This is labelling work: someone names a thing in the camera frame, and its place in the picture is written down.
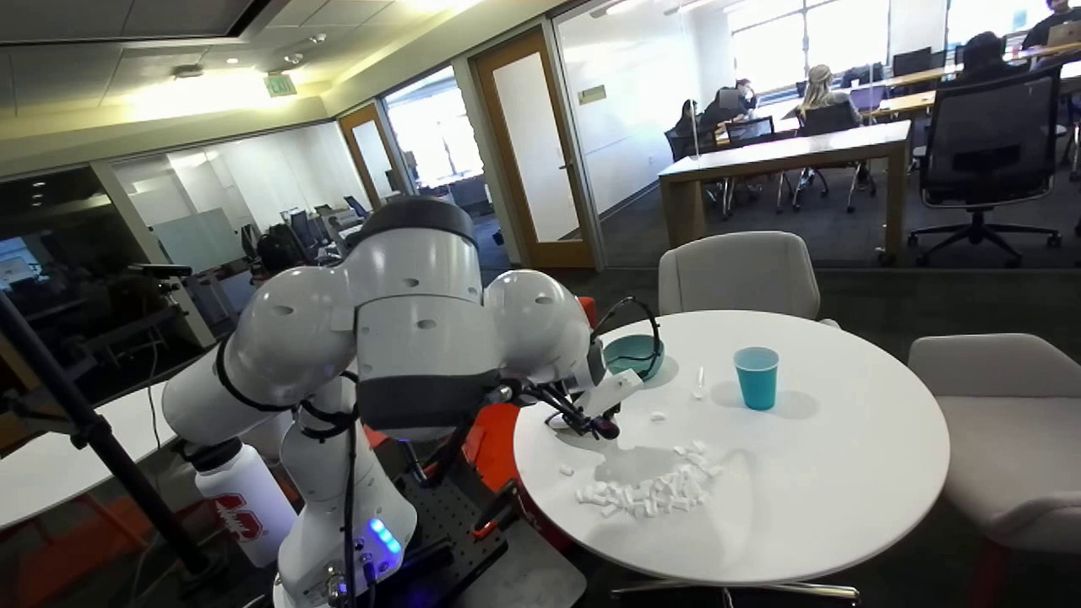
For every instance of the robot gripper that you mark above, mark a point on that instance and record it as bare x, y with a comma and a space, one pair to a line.
614, 393

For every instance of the pile of white foam pieces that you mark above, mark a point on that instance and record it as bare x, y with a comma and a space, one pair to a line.
659, 491

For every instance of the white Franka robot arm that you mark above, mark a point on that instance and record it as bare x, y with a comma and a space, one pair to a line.
417, 338

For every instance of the teal bowl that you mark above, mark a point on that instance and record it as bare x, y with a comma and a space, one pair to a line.
629, 359

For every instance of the large orange tub armchair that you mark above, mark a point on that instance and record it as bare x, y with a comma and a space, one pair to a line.
496, 442

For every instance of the blue plastic cup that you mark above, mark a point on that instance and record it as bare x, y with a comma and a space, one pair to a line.
758, 375

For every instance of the light grey upholstered chair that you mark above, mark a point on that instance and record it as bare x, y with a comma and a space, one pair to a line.
739, 276
1016, 428

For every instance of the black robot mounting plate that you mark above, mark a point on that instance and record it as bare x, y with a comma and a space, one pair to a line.
451, 550

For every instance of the seated person in dark top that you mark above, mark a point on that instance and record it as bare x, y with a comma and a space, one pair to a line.
683, 127
983, 54

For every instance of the wood framed glass door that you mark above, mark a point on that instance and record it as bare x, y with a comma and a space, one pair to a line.
535, 123
373, 152

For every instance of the long wooden table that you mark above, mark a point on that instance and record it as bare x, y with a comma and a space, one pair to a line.
789, 150

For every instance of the dark haired seated person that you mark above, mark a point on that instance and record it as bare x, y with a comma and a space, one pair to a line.
718, 108
742, 94

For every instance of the black swivel chair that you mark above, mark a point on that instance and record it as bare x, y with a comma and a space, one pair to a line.
834, 118

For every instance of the blonde seated person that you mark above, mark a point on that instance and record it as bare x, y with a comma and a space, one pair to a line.
824, 90

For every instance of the white bottle with red print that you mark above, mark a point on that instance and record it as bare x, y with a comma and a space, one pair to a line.
255, 508

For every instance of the ceiling hung sign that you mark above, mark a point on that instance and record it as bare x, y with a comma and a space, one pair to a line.
277, 82

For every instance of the black mesh office chair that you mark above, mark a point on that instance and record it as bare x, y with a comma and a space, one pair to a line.
991, 135

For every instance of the black tripod pole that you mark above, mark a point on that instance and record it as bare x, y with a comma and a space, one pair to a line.
88, 433

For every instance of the small white round table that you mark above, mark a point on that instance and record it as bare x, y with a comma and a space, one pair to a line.
45, 473

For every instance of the blue lit computer monitor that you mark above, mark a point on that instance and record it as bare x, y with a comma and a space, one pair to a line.
18, 258

